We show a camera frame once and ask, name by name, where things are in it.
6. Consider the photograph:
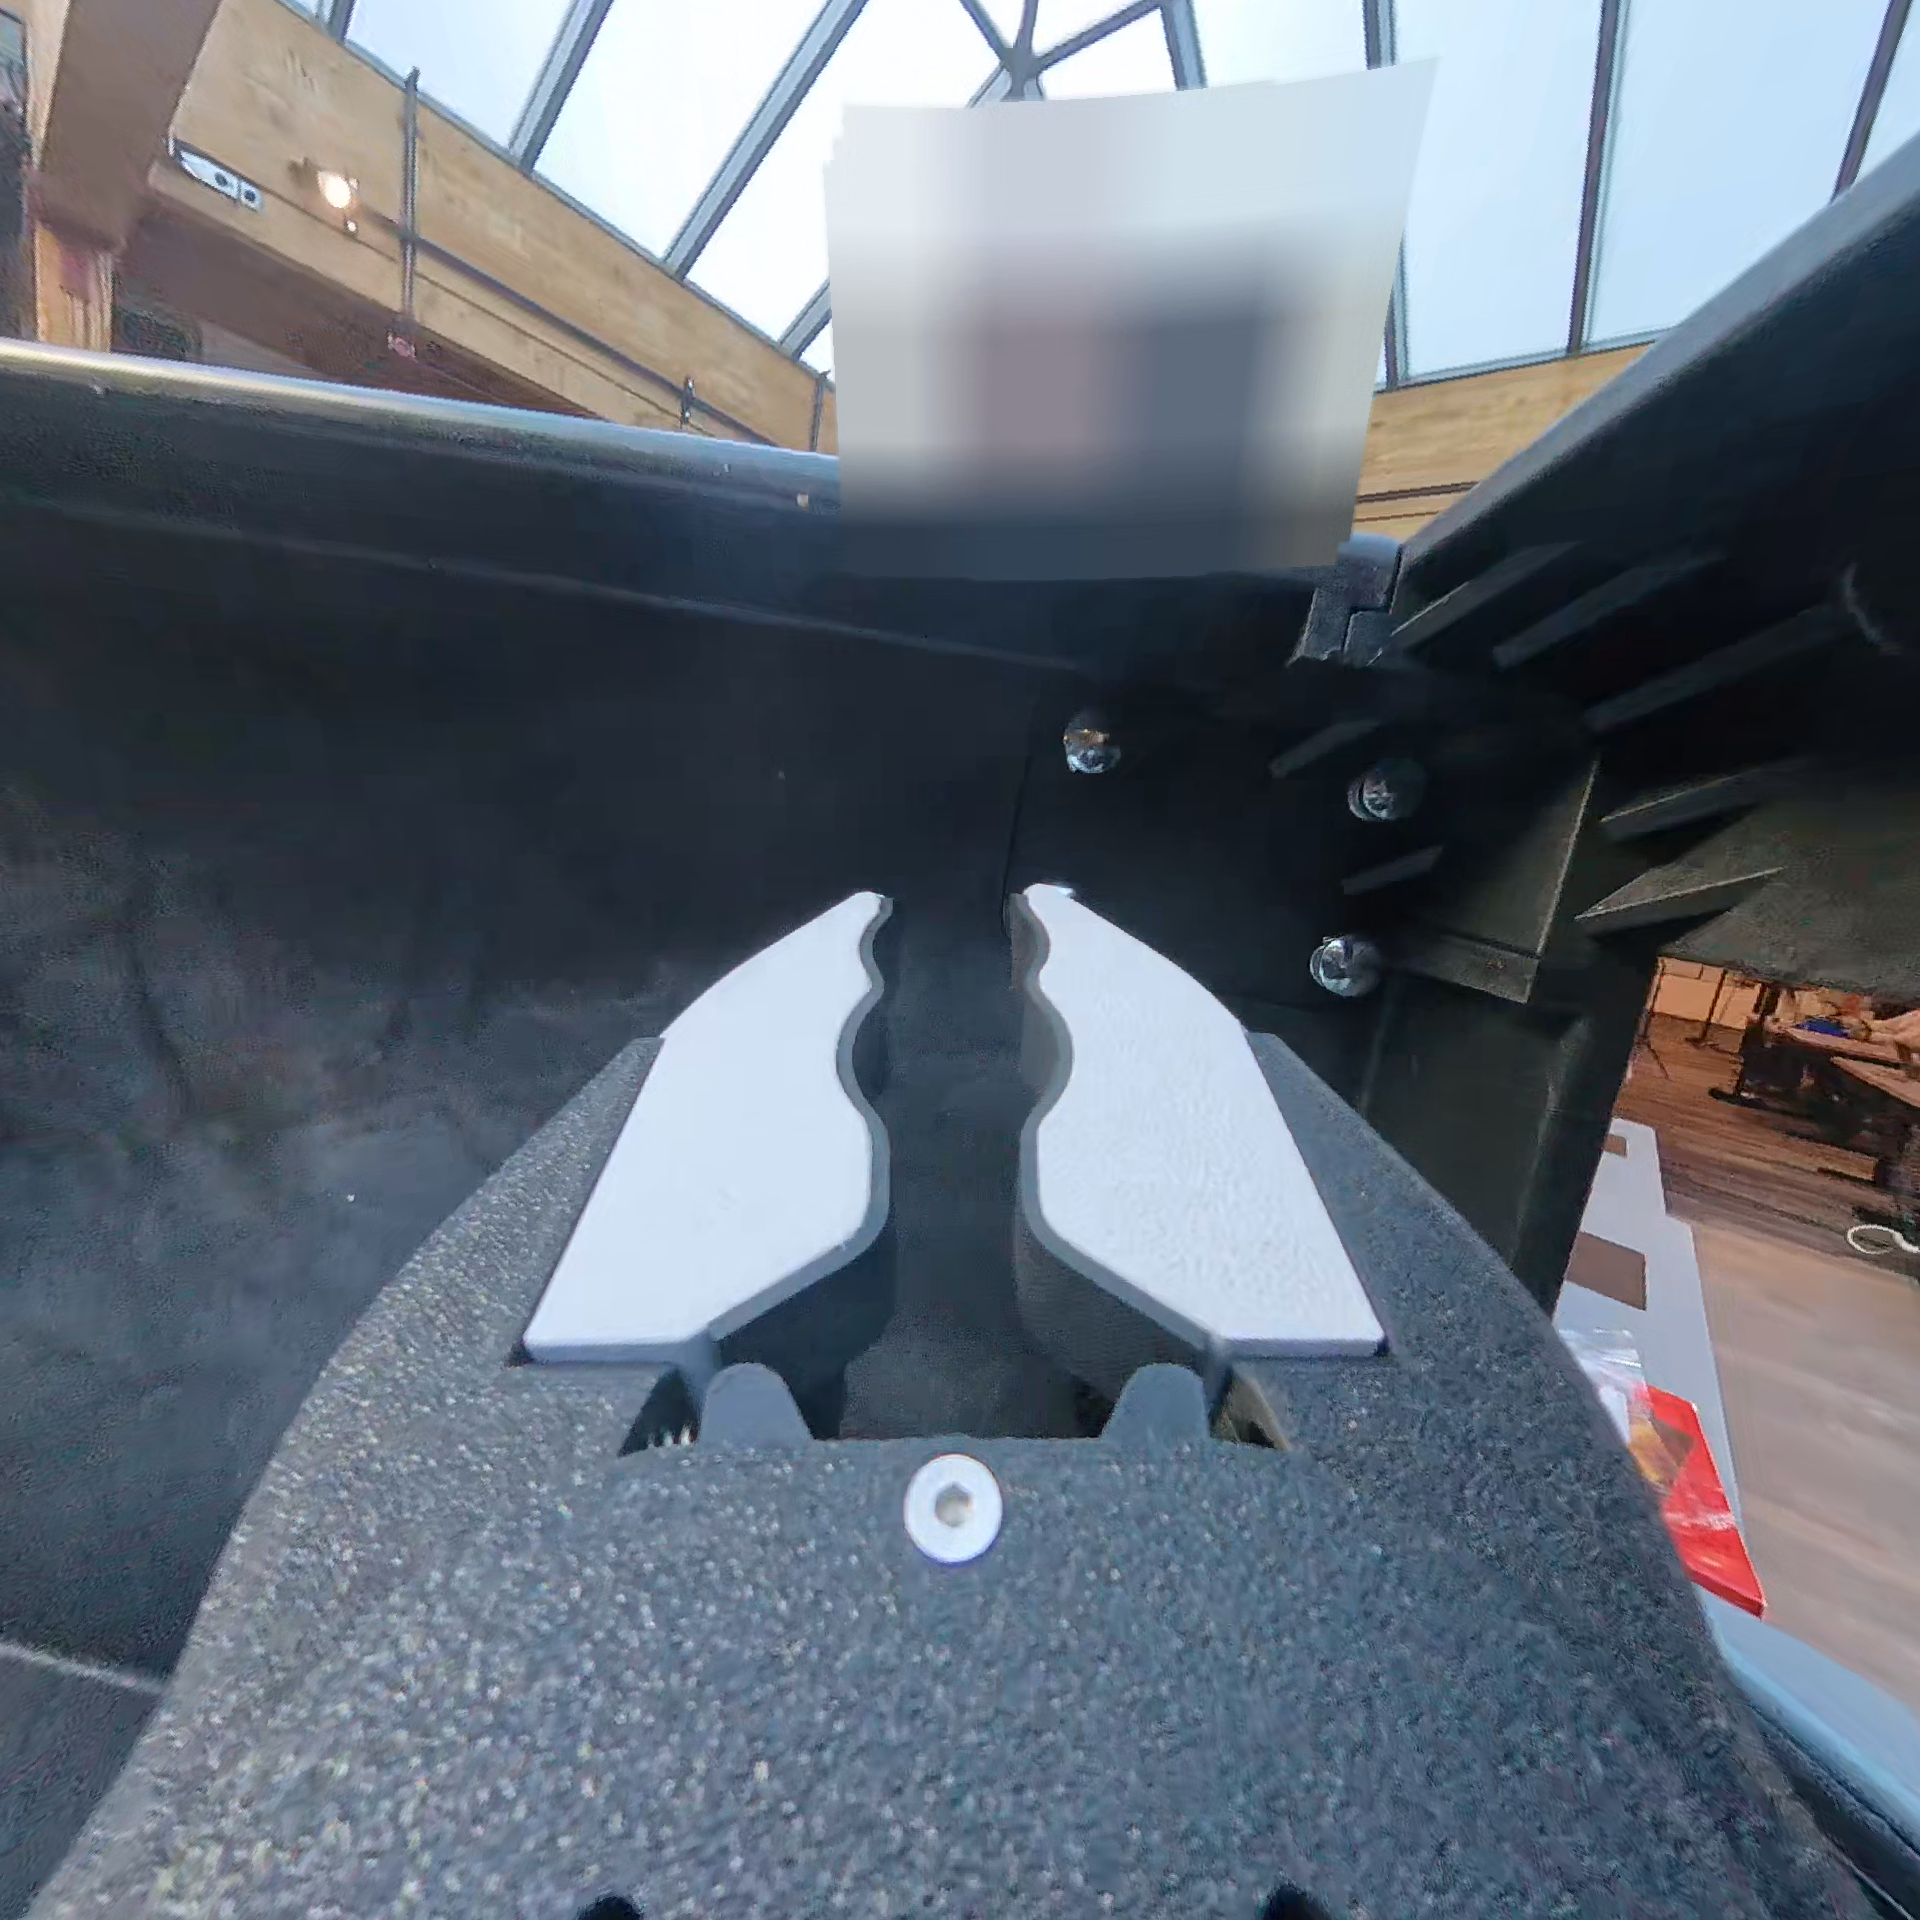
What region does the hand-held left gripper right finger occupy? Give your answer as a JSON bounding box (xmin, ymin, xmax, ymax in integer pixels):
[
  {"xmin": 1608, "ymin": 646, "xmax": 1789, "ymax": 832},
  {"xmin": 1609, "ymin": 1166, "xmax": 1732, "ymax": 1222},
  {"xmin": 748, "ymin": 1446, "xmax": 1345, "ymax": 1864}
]
[{"xmin": 1006, "ymin": 882, "xmax": 1389, "ymax": 1366}]

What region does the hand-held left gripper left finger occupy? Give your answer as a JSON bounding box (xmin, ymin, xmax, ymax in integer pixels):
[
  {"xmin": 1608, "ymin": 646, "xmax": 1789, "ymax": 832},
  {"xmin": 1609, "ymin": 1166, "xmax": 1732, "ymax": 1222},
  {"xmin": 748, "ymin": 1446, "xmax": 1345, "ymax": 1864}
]
[{"xmin": 520, "ymin": 892, "xmax": 896, "ymax": 1366}]

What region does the white desk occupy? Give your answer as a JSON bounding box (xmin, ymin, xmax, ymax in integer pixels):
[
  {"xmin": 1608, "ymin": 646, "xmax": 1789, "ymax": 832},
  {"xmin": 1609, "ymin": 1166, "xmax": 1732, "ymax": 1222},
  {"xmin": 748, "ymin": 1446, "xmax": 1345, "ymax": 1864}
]
[{"xmin": 1553, "ymin": 1112, "xmax": 1772, "ymax": 1630}]

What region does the clear plastic packet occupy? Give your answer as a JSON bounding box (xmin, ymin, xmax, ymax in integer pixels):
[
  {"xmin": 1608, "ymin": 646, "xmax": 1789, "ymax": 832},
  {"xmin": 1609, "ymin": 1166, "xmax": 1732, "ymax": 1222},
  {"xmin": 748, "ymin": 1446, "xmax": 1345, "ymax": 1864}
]
[{"xmin": 1558, "ymin": 1318, "xmax": 1653, "ymax": 1441}]

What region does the red packet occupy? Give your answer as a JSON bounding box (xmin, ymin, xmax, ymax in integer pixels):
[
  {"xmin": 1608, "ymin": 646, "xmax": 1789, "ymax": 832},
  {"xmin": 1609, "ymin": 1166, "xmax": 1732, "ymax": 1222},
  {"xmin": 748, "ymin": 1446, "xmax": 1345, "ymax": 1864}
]
[{"xmin": 1627, "ymin": 1380, "xmax": 1769, "ymax": 1618}]

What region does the wooden table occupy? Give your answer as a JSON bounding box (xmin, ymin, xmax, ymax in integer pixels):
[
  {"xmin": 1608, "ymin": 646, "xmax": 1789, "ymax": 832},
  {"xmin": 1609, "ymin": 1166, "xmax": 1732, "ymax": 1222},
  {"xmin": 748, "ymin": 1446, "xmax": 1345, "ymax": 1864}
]
[{"xmin": 1725, "ymin": 975, "xmax": 1920, "ymax": 1185}]

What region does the black metal rod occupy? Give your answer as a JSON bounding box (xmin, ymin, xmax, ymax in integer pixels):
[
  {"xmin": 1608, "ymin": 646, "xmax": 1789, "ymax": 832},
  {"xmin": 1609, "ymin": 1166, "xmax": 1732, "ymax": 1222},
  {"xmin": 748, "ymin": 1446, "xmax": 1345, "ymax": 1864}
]
[{"xmin": 393, "ymin": 65, "xmax": 425, "ymax": 357}]

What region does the white wall fixture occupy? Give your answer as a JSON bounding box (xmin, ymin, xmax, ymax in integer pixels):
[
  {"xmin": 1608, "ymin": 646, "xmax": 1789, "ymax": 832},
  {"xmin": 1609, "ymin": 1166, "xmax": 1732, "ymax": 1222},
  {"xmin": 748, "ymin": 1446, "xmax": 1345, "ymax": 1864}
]
[{"xmin": 168, "ymin": 136, "xmax": 269, "ymax": 212}]

